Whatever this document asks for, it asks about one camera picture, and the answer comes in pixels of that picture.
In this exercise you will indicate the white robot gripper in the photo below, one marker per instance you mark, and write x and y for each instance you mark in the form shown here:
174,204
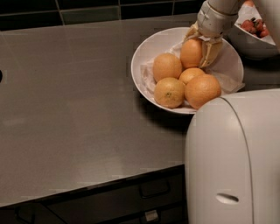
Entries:
215,23

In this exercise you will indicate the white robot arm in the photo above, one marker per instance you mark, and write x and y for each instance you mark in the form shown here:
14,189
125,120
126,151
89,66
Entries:
232,160

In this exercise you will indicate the small middle orange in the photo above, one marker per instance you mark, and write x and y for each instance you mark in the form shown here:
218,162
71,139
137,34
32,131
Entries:
189,74

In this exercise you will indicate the white bowl with oranges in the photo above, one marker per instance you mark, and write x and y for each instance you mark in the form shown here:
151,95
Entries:
166,37

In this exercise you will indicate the front right large orange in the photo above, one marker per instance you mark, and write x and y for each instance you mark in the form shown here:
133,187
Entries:
201,90

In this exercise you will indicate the white bowl with strawberries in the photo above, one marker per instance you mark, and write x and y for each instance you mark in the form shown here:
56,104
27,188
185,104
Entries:
247,44

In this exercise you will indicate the white paper bowl liner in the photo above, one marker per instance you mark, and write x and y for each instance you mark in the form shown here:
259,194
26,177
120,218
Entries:
227,68

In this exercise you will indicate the red strawberries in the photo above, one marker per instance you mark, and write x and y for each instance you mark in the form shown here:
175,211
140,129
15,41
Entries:
255,27

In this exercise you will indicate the dark lower drawer front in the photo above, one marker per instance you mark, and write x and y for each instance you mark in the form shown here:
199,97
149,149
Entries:
161,215

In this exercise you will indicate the dark drawer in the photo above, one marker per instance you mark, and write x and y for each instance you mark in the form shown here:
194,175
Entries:
112,206
28,214
161,215

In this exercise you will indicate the dark upper drawer front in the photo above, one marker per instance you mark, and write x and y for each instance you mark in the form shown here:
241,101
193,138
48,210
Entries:
112,206

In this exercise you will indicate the dark left drawer front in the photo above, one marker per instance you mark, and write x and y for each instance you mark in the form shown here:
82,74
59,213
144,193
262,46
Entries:
28,214

